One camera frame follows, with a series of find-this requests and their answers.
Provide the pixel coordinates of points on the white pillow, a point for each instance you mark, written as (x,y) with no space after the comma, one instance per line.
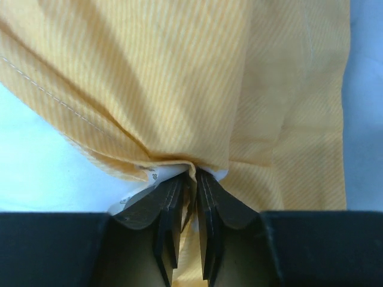
(42,172)

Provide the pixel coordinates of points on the blue and orange pillowcase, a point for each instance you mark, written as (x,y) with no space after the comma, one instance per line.
(248,88)

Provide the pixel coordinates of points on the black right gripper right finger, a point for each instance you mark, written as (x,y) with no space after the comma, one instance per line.
(217,210)

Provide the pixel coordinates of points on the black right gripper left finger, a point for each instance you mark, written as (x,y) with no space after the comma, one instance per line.
(151,231)

